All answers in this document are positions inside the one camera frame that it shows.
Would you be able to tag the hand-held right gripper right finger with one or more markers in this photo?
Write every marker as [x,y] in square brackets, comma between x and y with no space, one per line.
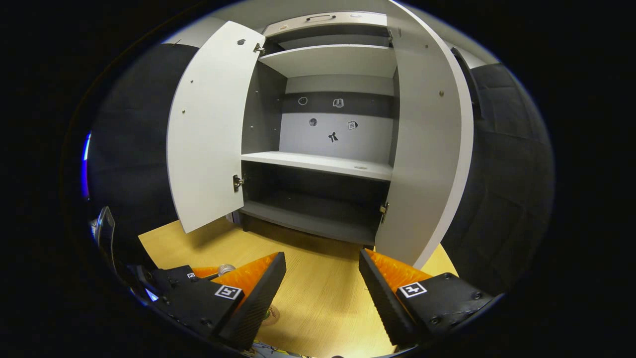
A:
[385,298]

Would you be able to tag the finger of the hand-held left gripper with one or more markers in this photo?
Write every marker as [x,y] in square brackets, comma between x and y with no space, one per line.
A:
[174,278]

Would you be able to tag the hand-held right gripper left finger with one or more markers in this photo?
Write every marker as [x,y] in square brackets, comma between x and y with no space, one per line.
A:
[258,298]

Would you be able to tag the round wooden coaster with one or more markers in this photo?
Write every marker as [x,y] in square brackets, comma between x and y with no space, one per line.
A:
[274,316]

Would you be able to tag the green label clear bottle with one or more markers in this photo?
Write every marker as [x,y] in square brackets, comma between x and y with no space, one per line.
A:
[226,270]

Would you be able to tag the white cabinet door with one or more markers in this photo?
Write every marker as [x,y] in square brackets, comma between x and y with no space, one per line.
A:
[208,129]
[427,149]

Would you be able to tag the white and gray cabinet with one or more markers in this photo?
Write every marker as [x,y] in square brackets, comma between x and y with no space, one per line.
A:
[338,84]

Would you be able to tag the gray cabinet bottom shelf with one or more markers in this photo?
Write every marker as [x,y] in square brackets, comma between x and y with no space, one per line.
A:
[308,219]

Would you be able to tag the white cabinet shelf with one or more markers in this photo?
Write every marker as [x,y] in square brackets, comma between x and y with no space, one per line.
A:
[333,60]
[338,41]
[318,162]

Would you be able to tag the white cabinet drawer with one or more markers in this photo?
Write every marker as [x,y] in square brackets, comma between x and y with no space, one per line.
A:
[288,26]

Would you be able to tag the black backdrop cloth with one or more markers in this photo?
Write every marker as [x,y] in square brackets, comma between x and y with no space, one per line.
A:
[507,189]
[134,149]

